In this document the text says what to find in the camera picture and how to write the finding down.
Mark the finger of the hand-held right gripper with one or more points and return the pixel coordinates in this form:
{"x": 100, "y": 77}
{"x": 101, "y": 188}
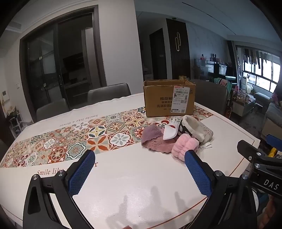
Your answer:
{"x": 249, "y": 150}
{"x": 275, "y": 142}

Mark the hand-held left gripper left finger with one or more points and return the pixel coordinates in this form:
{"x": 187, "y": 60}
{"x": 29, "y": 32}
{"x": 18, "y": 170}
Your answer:
{"x": 81, "y": 174}

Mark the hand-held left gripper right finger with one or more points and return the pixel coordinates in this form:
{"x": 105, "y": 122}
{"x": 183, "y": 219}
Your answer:
{"x": 197, "y": 174}

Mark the patterned slipper with cream lining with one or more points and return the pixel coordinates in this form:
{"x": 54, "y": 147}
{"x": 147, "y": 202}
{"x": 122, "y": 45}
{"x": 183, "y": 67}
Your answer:
{"x": 196, "y": 130}

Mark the white sock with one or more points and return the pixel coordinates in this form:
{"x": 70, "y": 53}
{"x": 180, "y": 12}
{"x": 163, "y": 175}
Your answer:
{"x": 170, "y": 131}

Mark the pink fluffy towel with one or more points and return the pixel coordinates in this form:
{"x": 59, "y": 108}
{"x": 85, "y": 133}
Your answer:
{"x": 154, "y": 138}

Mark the brown cardboard box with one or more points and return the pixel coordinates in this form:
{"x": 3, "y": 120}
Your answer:
{"x": 163, "y": 101}

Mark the grey sofa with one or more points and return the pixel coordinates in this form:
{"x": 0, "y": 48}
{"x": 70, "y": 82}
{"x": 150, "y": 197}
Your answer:
{"x": 273, "y": 119}

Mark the low coffee table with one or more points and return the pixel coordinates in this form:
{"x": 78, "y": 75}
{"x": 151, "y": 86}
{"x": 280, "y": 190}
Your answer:
{"x": 242, "y": 104}

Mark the grey dining chair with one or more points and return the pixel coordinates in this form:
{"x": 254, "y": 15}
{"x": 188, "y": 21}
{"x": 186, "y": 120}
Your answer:
{"x": 52, "y": 110}
{"x": 108, "y": 93}
{"x": 211, "y": 94}

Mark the large window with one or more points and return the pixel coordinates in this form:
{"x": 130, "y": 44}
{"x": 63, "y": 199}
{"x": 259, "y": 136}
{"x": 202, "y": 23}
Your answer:
{"x": 260, "y": 70}

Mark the white shelf rack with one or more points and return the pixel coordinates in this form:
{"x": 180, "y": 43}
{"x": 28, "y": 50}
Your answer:
{"x": 15, "y": 123}

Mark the dark sideboard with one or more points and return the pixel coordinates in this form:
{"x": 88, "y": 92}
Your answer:
{"x": 211, "y": 68}

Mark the dark glass sliding door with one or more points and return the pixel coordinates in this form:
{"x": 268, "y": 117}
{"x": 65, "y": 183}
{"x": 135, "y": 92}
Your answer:
{"x": 59, "y": 61}

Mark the dark tall cabinet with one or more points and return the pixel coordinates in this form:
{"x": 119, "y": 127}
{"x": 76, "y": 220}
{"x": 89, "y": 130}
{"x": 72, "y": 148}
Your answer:
{"x": 177, "y": 48}

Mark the wall control panel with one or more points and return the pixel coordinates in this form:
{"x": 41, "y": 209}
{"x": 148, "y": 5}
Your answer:
{"x": 4, "y": 95}

